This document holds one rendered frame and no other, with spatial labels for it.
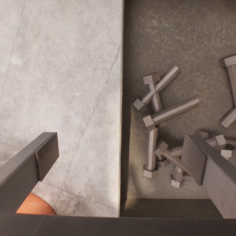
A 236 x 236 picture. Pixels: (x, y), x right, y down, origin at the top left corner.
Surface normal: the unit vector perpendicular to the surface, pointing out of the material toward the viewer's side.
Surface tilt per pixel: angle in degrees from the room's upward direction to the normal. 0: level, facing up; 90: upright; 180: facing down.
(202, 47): 0
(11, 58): 0
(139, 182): 0
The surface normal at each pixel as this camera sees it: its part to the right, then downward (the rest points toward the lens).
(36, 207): 0.67, -0.71
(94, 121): -0.02, 0.29
